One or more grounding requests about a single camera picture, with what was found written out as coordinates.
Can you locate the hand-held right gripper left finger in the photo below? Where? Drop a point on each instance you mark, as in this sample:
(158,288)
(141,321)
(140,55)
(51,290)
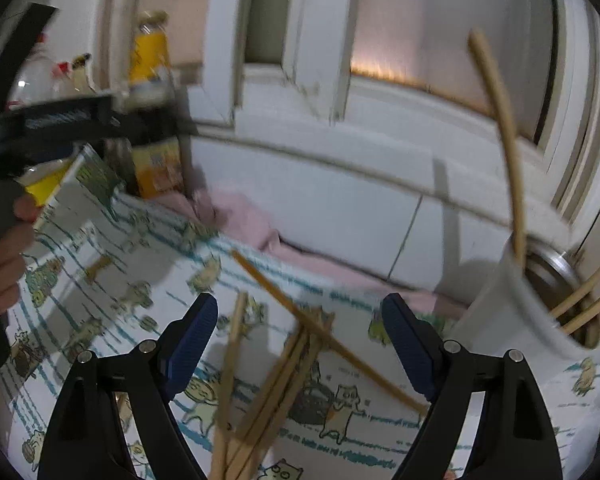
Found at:
(192,345)

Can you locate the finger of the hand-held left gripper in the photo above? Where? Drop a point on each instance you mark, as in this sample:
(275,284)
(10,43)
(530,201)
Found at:
(150,127)
(30,40)

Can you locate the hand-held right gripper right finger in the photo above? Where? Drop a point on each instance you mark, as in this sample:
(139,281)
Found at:
(410,350)

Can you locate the pile of wooden chopsticks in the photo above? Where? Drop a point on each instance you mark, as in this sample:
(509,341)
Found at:
(280,385)

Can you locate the white steel-lined cup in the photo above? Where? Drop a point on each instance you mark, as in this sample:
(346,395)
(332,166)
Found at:
(500,305)

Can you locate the person's left hand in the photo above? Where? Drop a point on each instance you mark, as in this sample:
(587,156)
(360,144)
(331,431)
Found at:
(2,275)

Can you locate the clear bottle with orange cap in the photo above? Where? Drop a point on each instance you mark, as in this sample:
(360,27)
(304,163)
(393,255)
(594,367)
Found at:
(32,75)

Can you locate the small dark shaker bottle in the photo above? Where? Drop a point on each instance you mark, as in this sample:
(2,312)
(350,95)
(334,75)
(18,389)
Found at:
(117,165)

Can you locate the yellow bowl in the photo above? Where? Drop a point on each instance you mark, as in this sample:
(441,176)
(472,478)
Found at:
(45,182)

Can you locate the bottle with black yellow cap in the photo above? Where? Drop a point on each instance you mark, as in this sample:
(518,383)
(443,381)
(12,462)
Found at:
(82,72)

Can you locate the yellow label bottle gold cap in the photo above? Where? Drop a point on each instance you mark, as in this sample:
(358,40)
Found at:
(150,50)

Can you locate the cat printed cloth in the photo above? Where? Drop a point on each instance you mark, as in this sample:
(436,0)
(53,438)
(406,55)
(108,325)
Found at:
(105,310)

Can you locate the pink cloth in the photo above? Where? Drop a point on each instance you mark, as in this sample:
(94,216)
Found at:
(245,225)

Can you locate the white framed frosted window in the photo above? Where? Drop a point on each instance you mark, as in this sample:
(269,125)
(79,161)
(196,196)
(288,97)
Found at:
(405,20)

